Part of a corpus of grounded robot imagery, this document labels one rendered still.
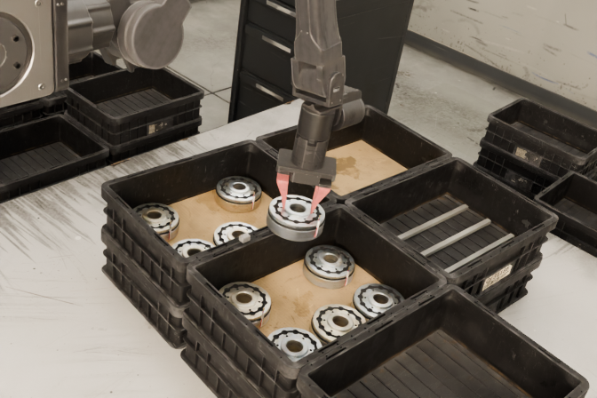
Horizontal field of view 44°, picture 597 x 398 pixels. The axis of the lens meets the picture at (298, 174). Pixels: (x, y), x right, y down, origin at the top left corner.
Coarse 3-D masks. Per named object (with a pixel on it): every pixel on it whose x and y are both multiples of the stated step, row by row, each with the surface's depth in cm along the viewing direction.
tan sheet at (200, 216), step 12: (180, 204) 164; (192, 204) 165; (204, 204) 166; (216, 204) 166; (264, 204) 169; (180, 216) 161; (192, 216) 161; (204, 216) 162; (216, 216) 162; (228, 216) 163; (240, 216) 164; (252, 216) 164; (264, 216) 165; (180, 228) 157; (192, 228) 157; (204, 228) 158; (216, 228) 159; (180, 240) 154; (204, 240) 155
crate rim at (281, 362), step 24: (360, 216) 153; (264, 240) 142; (384, 240) 147; (192, 264) 132; (432, 288) 136; (240, 312) 124; (384, 312) 129; (264, 336) 120; (288, 360) 116; (312, 360) 117
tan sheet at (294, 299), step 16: (288, 272) 150; (272, 288) 145; (288, 288) 146; (304, 288) 146; (320, 288) 147; (352, 288) 149; (272, 304) 141; (288, 304) 142; (304, 304) 142; (320, 304) 143; (272, 320) 137; (288, 320) 138; (304, 320) 139
